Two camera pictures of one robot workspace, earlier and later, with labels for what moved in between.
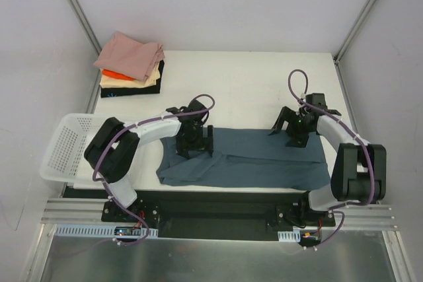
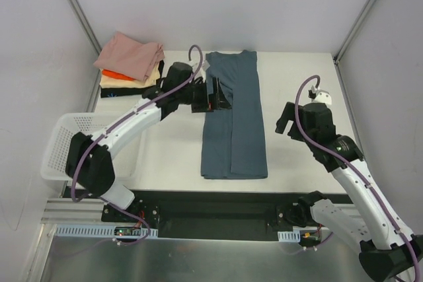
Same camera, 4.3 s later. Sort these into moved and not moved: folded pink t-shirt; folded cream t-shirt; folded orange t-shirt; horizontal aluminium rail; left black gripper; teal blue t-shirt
Moved: teal blue t-shirt; left black gripper
Not moved: folded orange t-shirt; folded pink t-shirt; folded cream t-shirt; horizontal aluminium rail
